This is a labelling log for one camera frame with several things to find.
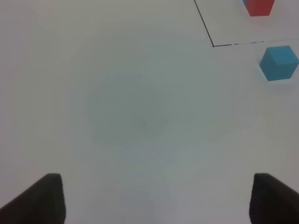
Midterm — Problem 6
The red template cube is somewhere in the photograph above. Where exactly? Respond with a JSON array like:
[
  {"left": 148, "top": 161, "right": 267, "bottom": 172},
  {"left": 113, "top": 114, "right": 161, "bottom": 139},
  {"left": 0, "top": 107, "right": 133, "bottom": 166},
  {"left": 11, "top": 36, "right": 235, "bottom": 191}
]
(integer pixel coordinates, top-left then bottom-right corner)
[{"left": 245, "top": 0, "right": 275, "bottom": 17}]

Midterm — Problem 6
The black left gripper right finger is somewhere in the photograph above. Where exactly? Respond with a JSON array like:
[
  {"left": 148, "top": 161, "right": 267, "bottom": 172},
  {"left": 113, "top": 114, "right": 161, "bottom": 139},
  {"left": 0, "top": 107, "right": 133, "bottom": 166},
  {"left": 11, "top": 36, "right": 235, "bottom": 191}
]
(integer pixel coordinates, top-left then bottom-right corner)
[{"left": 249, "top": 173, "right": 299, "bottom": 224}]

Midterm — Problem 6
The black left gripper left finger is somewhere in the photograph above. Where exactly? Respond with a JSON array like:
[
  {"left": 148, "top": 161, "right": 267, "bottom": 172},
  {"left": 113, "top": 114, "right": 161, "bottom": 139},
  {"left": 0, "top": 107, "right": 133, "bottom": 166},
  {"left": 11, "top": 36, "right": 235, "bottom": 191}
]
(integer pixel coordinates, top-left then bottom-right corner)
[{"left": 0, "top": 173, "right": 66, "bottom": 224}]

